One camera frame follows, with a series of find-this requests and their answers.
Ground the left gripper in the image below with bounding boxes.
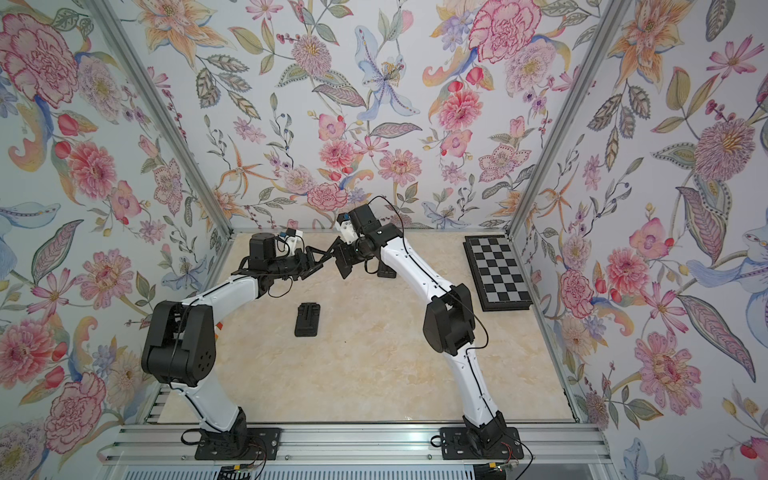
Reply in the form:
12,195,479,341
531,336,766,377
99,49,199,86
264,244,328,283

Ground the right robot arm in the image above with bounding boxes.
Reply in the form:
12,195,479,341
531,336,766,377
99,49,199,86
335,205,516,458

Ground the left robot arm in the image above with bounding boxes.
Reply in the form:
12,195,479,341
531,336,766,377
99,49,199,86
141,230,333,451

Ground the black white chessboard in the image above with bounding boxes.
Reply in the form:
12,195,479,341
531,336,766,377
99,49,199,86
463,235,533,312

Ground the aluminium front rail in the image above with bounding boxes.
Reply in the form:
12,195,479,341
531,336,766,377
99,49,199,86
96,422,612,467

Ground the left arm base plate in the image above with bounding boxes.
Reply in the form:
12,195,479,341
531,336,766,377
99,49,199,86
194,427,283,462

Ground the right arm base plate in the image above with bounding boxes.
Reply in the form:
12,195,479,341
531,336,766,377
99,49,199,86
439,427,525,461

